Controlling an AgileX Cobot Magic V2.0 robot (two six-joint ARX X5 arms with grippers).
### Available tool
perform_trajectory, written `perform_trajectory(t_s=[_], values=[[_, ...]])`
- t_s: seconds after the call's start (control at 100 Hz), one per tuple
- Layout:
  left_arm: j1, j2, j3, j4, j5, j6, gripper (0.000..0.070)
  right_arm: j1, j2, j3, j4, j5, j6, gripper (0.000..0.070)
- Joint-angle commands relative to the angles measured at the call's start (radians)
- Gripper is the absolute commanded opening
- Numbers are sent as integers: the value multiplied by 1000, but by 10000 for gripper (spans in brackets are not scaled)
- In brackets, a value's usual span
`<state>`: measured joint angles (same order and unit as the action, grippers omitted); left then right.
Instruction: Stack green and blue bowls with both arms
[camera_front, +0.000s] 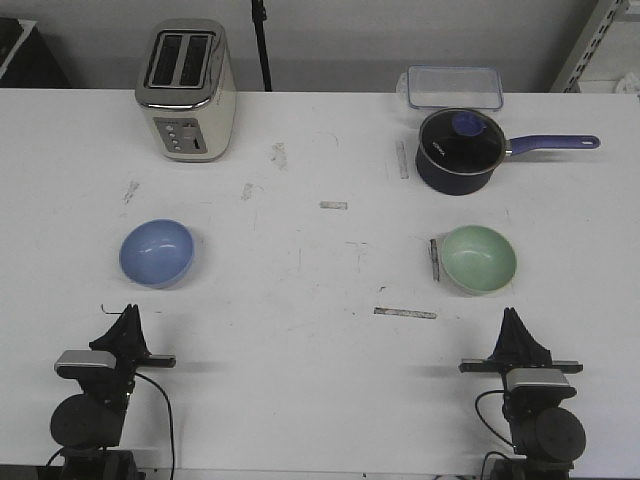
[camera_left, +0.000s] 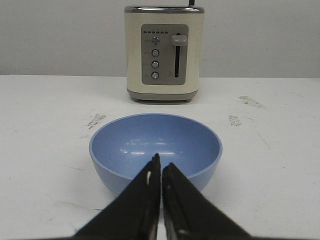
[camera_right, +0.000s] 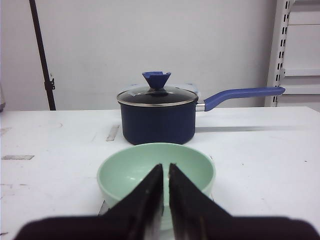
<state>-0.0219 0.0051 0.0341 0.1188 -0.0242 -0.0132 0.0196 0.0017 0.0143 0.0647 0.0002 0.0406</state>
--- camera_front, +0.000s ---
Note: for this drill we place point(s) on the dark blue saucepan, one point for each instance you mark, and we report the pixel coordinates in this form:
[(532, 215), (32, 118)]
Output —
[(462, 184)]

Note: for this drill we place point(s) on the cream silver two-slot toaster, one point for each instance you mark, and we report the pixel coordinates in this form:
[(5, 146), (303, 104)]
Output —
[(186, 89)]

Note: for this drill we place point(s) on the clear plastic container blue rim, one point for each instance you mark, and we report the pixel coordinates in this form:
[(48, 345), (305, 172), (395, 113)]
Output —
[(434, 87)]

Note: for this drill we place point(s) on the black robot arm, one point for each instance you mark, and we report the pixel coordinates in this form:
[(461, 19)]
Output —
[(546, 439), (88, 426)]

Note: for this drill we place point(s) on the white slotted shelf rack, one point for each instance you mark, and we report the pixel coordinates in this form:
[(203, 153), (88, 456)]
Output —
[(605, 52)]

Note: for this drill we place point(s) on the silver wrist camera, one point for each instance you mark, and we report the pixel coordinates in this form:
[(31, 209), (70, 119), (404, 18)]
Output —
[(84, 364), (535, 378)]

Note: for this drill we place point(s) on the black tripod pole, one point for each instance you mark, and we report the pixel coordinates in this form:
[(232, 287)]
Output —
[(259, 16)]

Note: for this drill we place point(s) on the blue bowl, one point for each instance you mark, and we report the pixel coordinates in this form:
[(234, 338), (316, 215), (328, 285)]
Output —
[(157, 253)]

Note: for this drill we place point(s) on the glass pot lid blue knob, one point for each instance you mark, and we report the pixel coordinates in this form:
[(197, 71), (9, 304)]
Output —
[(462, 141)]

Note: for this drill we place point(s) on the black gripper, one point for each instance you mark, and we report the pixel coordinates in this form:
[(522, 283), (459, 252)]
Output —
[(112, 383), (527, 390)]

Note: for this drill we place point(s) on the green bowl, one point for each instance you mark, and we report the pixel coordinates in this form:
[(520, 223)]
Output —
[(478, 259)]

